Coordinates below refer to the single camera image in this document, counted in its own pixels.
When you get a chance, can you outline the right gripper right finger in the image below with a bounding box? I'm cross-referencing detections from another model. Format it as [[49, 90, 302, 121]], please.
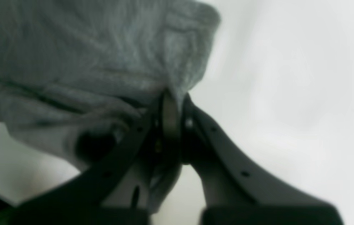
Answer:
[[161, 91, 343, 225]]

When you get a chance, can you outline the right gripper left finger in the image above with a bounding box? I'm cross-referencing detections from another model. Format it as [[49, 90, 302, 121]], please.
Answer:
[[0, 94, 171, 225]]

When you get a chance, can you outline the grey T-shirt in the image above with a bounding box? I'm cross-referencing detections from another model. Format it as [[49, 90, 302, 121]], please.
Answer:
[[0, 0, 221, 214]]

